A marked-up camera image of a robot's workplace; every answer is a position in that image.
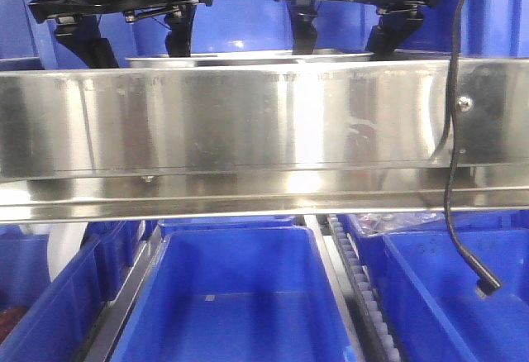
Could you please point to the stainless steel shelf rail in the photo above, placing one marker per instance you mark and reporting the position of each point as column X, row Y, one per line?
column 107, row 144

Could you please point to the blue rear bin centre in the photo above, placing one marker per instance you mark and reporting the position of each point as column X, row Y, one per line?
column 168, row 226

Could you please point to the blue lower bin centre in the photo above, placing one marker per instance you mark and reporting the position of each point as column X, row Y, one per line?
column 237, row 294

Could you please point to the blue lower bin left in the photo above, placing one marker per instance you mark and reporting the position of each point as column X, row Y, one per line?
column 57, row 325

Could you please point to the white roller conveyor track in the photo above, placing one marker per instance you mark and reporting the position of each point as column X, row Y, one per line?
column 376, row 337

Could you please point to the silver metal tray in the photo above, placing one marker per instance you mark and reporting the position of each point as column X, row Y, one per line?
column 245, row 58

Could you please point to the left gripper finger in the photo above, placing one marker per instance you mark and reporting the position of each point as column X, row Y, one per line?
column 82, row 36
column 179, row 39

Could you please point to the screw in steel rail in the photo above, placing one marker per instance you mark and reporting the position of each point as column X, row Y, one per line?
column 464, row 103

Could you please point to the blue lower bin right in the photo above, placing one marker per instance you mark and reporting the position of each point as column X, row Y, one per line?
column 431, row 297

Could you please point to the blue bin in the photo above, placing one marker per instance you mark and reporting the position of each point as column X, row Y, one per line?
column 431, row 297
column 57, row 325
column 168, row 226
column 237, row 294

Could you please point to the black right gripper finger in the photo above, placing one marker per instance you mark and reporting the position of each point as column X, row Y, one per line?
column 302, row 13
column 395, row 25

